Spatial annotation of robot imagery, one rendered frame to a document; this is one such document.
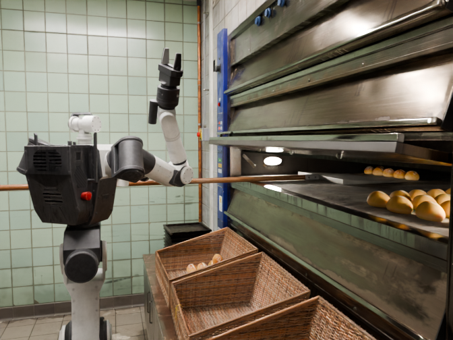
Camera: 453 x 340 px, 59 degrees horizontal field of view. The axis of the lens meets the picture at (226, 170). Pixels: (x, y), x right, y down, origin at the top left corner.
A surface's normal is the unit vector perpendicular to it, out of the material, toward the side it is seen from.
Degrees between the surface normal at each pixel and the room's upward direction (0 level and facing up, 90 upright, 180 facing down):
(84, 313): 80
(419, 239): 90
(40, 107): 90
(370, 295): 70
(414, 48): 90
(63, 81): 90
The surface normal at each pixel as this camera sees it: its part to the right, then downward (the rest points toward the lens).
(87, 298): 0.29, -0.11
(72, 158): 0.95, 0.02
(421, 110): -0.90, -0.32
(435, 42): -0.96, 0.02
